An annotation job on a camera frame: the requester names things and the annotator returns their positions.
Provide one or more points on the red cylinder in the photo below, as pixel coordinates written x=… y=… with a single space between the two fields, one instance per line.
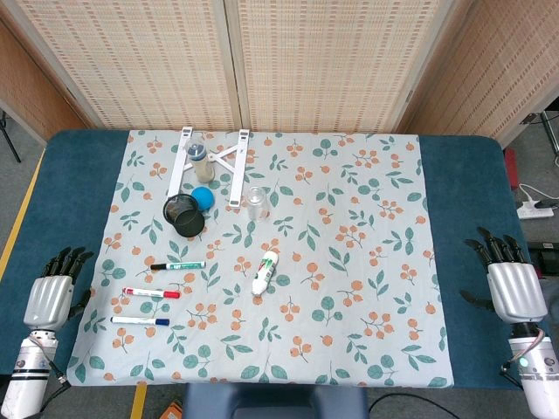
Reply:
x=511 y=168

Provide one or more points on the white power strip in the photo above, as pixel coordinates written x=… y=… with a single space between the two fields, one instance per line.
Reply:
x=535 y=212

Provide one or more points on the dark blue chair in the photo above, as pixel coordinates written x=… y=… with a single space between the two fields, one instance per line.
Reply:
x=271 y=401

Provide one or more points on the blue capped marker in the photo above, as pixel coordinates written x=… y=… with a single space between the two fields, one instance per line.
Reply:
x=140 y=321

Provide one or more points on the black mesh pen holder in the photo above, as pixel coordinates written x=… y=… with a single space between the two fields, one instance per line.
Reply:
x=188 y=220

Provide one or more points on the black tripod leg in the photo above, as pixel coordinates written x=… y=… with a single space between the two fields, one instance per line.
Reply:
x=8 y=135

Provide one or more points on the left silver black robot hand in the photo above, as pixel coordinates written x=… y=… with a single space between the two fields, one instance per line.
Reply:
x=48 y=301

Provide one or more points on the milky bottle with blue cap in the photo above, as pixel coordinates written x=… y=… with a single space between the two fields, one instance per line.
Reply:
x=203 y=168

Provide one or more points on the floral fruit print tablecloth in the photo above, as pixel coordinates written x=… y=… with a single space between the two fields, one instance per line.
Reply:
x=332 y=262

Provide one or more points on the black box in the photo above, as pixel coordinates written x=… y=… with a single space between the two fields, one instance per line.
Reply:
x=546 y=259

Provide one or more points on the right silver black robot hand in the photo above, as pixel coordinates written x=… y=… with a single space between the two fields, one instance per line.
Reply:
x=515 y=292

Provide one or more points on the white folding laptop stand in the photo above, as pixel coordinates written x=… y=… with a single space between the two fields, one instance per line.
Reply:
x=238 y=174

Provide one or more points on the teal table cover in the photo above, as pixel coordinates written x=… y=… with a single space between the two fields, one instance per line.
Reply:
x=65 y=196

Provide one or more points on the red capped marker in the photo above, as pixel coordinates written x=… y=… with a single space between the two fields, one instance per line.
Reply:
x=150 y=293

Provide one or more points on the clear plastic cup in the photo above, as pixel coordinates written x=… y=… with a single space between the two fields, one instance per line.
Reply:
x=257 y=205

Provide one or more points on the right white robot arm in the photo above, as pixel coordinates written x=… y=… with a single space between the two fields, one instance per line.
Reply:
x=537 y=371

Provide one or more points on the blue ball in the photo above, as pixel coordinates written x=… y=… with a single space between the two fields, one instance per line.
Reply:
x=204 y=197

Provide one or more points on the bamboo folding screen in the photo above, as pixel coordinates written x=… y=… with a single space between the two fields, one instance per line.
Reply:
x=305 y=61

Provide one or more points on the white bottle with green label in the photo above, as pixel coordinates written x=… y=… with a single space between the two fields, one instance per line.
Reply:
x=264 y=272

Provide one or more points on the black capped green label marker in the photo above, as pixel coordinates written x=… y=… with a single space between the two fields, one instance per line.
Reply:
x=179 y=265

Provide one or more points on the metal stand with black clamp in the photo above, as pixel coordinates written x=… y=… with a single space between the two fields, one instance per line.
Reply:
x=549 y=131

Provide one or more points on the orange box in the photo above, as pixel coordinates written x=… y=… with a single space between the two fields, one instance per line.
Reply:
x=173 y=411

